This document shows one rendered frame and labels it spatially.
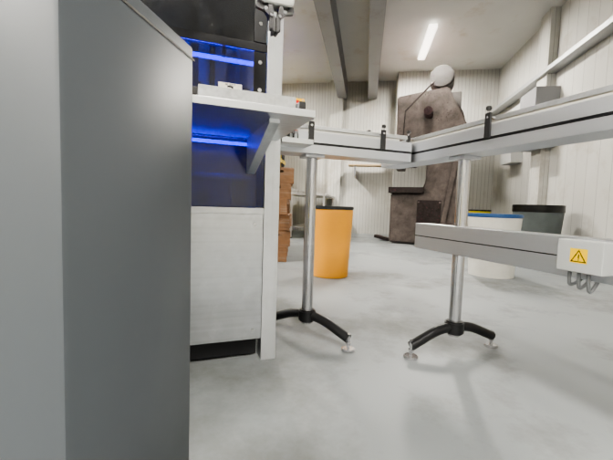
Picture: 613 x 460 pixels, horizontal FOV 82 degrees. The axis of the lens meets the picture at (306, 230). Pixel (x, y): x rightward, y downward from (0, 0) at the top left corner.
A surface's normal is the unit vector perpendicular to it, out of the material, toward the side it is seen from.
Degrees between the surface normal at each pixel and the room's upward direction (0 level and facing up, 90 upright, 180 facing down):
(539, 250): 90
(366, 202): 90
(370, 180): 90
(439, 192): 90
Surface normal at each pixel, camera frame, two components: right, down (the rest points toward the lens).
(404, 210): -0.36, 0.05
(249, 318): 0.34, 0.07
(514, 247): -0.94, 0.00
